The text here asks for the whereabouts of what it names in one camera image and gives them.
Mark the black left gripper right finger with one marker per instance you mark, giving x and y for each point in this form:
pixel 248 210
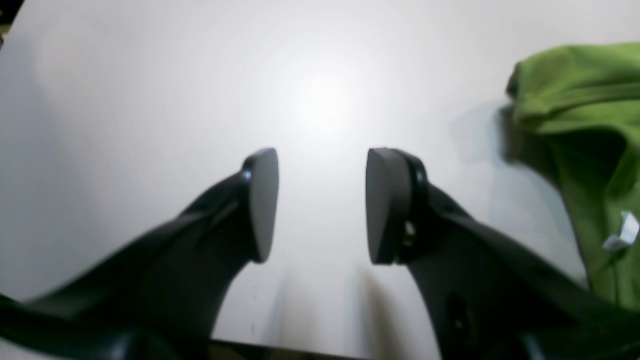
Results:
pixel 488 297

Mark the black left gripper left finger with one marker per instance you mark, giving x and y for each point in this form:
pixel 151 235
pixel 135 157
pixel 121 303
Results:
pixel 159 297

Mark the green T-shirt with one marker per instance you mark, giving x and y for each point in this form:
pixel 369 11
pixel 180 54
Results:
pixel 581 102

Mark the white garment care label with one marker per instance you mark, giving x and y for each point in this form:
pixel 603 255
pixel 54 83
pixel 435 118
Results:
pixel 627 235

